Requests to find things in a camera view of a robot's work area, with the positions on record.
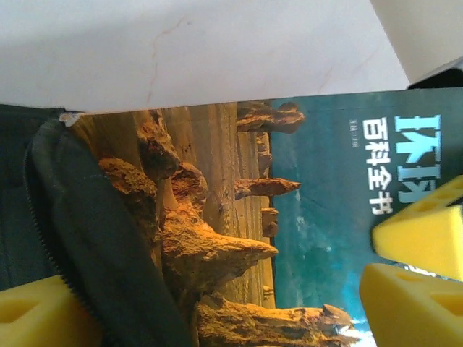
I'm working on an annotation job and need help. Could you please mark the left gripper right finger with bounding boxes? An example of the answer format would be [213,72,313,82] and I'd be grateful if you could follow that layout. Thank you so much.
[360,262,463,347]

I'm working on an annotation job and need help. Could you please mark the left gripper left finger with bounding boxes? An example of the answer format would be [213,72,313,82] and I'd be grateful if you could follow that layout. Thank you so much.
[0,274,106,347]

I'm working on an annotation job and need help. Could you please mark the black fabric backpack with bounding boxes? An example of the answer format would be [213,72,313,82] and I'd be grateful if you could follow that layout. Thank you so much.
[0,103,200,347]

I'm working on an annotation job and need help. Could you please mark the teal and orange landscape book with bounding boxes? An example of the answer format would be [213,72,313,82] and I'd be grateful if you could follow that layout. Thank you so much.
[63,85,463,347]

